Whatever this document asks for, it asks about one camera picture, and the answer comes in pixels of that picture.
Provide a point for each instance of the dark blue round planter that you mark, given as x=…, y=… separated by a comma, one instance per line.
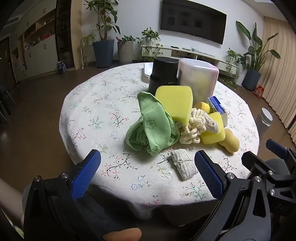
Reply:
x=252, y=80

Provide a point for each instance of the white wall cabinet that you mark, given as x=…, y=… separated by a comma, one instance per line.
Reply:
x=37, y=51

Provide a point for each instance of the white television cabinet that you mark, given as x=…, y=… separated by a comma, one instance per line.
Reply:
x=208, y=56

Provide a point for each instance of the tall leafy plant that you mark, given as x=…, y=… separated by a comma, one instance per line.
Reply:
x=104, y=16

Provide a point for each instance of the white ribbed plastic tray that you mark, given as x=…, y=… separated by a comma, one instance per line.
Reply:
x=148, y=69

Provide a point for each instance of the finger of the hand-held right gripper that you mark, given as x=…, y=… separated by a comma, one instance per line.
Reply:
x=276, y=147
x=252, y=160

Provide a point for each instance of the green flower-print cloth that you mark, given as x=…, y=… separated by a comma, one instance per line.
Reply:
x=152, y=120

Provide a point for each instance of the small round yellow sponge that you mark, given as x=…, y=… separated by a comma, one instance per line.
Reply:
x=203, y=106

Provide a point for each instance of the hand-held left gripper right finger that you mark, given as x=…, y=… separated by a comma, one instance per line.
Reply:
x=208, y=176

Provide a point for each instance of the dark glass display cabinet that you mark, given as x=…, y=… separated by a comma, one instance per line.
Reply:
x=64, y=34

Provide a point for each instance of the floral white tablecloth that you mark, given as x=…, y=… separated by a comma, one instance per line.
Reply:
x=104, y=104

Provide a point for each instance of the translucent white lidded container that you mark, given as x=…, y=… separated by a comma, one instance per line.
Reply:
x=196, y=78

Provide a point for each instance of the blue and white packaged sponge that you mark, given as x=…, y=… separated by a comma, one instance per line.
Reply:
x=216, y=104

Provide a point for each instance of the small green potted plant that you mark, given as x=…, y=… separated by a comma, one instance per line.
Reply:
x=127, y=39

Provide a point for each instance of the person's dark grey shorts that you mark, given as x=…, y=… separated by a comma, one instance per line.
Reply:
x=97, y=215

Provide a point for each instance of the dark chair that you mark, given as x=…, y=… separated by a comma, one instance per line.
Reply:
x=5, y=102

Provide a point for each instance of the large yellow sponge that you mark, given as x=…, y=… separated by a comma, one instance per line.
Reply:
x=173, y=99

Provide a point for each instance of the person's bare leg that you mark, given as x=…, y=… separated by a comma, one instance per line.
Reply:
x=124, y=234
x=9, y=201

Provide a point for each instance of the white stick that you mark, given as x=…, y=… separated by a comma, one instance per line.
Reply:
x=82, y=58

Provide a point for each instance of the grey knitted pad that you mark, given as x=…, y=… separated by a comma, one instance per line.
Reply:
x=213, y=124

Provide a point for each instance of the small-leaved trailing plant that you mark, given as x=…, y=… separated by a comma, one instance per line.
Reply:
x=233, y=62

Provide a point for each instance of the trailing vine plant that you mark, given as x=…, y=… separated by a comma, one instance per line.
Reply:
x=150, y=41

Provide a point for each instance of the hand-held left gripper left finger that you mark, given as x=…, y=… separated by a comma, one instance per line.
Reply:
x=87, y=172

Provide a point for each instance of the white woven dishcloth pad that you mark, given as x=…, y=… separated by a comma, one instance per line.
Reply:
x=183, y=164

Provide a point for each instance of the beige curtain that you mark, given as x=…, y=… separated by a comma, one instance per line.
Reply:
x=279, y=64

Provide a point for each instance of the red cardboard box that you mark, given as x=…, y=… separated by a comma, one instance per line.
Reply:
x=259, y=91

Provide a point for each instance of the yellow square sponge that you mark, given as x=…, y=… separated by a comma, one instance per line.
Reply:
x=212, y=138

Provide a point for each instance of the yellow peanut-shaped sponge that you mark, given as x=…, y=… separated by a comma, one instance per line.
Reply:
x=230, y=142

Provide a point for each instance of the black cylindrical container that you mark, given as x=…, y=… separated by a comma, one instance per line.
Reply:
x=161, y=74

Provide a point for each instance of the cream chenille scrubber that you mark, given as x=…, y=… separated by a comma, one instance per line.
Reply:
x=194, y=126

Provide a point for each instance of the blue printed bag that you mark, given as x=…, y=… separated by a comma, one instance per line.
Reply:
x=61, y=66

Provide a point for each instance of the grey trash bin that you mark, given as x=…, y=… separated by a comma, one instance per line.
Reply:
x=265, y=120

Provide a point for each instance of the wall-mounted black television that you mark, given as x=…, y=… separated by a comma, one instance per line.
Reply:
x=192, y=20

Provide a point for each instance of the white ribbed planter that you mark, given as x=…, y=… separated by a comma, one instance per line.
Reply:
x=125, y=52

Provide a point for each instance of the large broad-leaved plant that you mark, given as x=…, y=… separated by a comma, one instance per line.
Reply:
x=256, y=48

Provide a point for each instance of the thin-leaved spider plant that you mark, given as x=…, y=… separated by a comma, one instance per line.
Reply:
x=87, y=38

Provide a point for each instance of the dark blue square planter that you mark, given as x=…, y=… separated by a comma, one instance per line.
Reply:
x=103, y=53

